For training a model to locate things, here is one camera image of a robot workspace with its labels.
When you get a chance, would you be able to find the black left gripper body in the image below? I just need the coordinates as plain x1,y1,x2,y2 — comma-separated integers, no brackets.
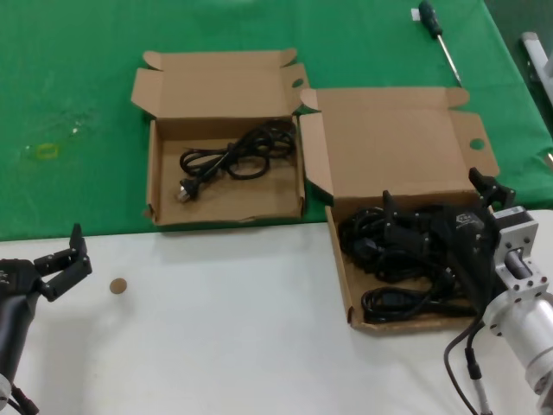
0,258,45,300

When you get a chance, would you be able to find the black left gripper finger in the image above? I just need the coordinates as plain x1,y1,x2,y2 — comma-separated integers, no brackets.
33,222,94,303

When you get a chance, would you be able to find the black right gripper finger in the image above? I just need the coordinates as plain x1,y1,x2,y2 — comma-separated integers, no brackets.
382,189,435,256
468,167,518,214

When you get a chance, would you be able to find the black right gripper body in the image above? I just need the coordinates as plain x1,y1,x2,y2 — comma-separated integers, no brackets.
430,203,503,313

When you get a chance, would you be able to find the black power cord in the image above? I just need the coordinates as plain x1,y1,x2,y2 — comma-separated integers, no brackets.
360,287,479,324
338,206,459,286
175,119,298,204

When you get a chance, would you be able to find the open brown cardboard box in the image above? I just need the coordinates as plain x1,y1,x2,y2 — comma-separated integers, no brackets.
297,86,502,333
130,47,311,227

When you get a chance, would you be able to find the grey metal bar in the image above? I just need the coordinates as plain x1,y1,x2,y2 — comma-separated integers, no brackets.
520,31,553,103

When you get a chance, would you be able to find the green felt tablecloth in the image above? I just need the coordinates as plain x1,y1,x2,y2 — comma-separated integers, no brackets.
0,0,553,241

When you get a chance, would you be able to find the tangled black power cord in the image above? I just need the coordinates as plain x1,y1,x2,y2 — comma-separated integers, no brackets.
338,206,459,286

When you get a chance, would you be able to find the coiled black power cord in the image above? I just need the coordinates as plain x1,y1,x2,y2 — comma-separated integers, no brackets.
360,287,479,324

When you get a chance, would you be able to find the grey right arm cable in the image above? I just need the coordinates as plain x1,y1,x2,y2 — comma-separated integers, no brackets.
443,322,487,415

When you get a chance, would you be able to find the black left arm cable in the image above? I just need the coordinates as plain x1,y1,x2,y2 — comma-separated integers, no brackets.
8,380,41,415

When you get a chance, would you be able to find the black cable with silver connector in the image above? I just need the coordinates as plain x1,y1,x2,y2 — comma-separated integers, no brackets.
464,332,493,415

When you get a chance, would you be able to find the green-handled screwdriver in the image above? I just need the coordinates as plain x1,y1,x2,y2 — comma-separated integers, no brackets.
416,0,462,83

